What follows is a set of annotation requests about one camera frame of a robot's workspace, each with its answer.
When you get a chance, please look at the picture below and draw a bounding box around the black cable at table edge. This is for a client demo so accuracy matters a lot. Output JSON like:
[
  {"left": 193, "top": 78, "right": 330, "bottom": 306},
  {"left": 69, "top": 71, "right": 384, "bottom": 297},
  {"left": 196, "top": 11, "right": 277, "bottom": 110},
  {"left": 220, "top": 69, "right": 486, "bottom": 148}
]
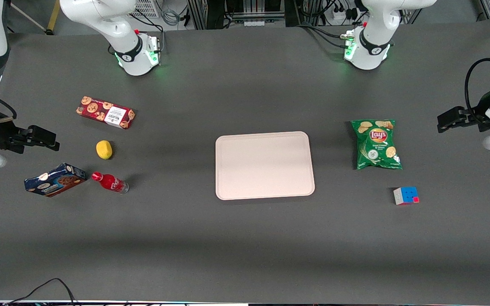
[{"left": 3, "top": 278, "right": 77, "bottom": 306}]

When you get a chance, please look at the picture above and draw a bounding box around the green Lay's chips bag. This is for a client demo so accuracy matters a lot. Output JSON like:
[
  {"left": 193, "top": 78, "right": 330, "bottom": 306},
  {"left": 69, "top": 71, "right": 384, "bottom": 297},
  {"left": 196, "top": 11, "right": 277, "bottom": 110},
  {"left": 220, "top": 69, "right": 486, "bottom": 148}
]
[{"left": 351, "top": 119, "right": 403, "bottom": 170}]

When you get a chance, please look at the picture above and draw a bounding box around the black left base cable bundle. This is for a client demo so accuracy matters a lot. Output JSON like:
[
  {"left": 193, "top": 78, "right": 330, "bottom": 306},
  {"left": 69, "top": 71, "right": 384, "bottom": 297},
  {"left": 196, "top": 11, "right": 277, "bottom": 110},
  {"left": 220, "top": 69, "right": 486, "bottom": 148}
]
[{"left": 295, "top": 22, "right": 356, "bottom": 48}]

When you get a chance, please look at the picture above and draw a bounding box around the red cookie box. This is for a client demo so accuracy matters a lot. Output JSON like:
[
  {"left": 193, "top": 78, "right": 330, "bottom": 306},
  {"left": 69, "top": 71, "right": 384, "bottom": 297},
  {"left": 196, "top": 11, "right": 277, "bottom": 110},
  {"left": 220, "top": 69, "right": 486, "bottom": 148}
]
[{"left": 76, "top": 96, "right": 136, "bottom": 130}]

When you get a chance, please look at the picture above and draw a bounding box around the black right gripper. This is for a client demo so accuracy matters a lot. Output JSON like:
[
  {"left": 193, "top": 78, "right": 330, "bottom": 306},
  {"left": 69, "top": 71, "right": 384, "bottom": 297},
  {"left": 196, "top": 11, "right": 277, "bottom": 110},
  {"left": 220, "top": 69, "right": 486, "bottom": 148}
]
[{"left": 0, "top": 124, "right": 61, "bottom": 154}]

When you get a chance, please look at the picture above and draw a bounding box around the yellow lemon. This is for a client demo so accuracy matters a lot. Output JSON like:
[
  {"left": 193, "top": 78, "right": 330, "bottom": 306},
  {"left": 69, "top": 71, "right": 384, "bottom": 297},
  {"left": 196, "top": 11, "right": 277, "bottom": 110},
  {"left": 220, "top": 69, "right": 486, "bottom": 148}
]
[{"left": 96, "top": 140, "right": 113, "bottom": 160}]

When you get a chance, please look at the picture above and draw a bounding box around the red coke bottle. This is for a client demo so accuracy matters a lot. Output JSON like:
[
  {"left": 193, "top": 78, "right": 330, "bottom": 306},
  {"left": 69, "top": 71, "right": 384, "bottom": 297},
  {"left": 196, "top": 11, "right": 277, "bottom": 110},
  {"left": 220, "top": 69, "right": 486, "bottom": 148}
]
[{"left": 91, "top": 171, "right": 129, "bottom": 195}]

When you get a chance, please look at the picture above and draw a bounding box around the white power strip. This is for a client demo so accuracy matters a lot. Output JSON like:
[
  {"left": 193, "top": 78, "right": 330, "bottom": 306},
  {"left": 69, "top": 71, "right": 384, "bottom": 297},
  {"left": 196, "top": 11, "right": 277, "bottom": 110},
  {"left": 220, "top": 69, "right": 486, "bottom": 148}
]
[{"left": 331, "top": 8, "right": 358, "bottom": 22}]

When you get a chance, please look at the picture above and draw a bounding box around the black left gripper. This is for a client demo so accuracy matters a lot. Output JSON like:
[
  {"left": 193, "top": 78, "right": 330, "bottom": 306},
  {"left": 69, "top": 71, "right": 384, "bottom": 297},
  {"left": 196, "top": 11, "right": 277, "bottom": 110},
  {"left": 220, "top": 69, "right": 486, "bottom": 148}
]
[{"left": 437, "top": 106, "right": 490, "bottom": 133}]

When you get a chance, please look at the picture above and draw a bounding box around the yellow post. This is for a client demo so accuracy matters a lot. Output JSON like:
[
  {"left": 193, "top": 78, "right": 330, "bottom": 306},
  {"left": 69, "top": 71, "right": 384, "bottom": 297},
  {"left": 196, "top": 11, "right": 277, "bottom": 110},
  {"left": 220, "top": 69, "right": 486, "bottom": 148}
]
[{"left": 46, "top": 0, "right": 61, "bottom": 35}]

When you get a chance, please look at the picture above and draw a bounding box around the Rubik's cube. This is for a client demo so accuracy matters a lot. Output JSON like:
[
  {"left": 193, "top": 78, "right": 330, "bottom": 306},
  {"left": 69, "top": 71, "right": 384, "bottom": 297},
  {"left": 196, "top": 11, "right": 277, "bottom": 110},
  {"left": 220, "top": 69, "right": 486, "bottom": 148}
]
[{"left": 393, "top": 187, "right": 420, "bottom": 206}]

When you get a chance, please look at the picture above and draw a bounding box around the blue chocolate cookie box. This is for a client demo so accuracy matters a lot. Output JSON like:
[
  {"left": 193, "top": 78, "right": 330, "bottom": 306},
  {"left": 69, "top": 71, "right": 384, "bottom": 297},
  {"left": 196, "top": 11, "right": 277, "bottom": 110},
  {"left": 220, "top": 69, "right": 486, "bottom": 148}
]
[{"left": 24, "top": 163, "right": 87, "bottom": 198}]

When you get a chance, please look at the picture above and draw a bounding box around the beige plastic tray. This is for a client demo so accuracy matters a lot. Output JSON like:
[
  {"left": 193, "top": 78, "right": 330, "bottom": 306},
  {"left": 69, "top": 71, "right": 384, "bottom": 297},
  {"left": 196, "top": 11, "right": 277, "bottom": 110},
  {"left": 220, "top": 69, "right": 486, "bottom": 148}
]
[{"left": 215, "top": 131, "right": 316, "bottom": 201}]

